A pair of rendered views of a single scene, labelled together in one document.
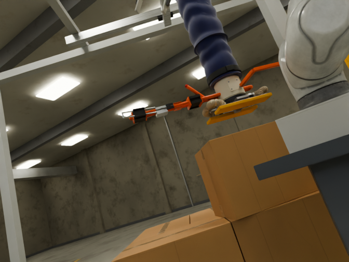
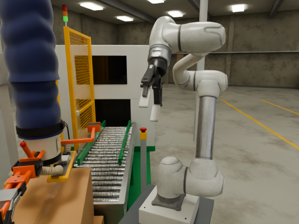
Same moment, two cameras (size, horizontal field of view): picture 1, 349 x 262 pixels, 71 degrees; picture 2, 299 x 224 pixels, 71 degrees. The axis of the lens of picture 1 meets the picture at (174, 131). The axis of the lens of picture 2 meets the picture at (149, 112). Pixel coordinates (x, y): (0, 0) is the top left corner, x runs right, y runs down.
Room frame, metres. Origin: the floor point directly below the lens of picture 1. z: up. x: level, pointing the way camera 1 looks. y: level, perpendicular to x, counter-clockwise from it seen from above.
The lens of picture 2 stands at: (0.91, 0.67, 1.69)
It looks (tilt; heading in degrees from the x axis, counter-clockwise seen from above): 13 degrees down; 270
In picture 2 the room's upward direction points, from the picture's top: straight up
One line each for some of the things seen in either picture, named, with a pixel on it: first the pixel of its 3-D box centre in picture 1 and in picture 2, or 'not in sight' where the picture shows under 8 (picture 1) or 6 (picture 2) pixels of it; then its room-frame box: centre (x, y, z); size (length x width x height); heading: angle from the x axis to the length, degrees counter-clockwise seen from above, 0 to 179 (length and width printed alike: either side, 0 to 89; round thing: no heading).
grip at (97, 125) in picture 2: not in sight; (94, 127); (1.31, -0.76, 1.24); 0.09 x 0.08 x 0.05; 12
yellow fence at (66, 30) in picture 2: not in sight; (84, 104); (1.92, -2.54, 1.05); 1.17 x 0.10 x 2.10; 91
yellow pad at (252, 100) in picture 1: (242, 101); (63, 162); (1.40, -0.44, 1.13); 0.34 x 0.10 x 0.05; 102
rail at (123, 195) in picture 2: not in sight; (131, 153); (1.16, -1.95, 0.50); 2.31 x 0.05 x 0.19; 91
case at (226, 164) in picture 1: (259, 166); (54, 223); (1.48, -0.41, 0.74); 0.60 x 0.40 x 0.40; 101
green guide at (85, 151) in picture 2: not in sight; (92, 137); (1.76, -2.29, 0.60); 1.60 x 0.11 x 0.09; 91
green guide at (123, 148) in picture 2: not in sight; (128, 137); (1.23, -2.30, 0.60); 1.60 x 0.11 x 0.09; 91
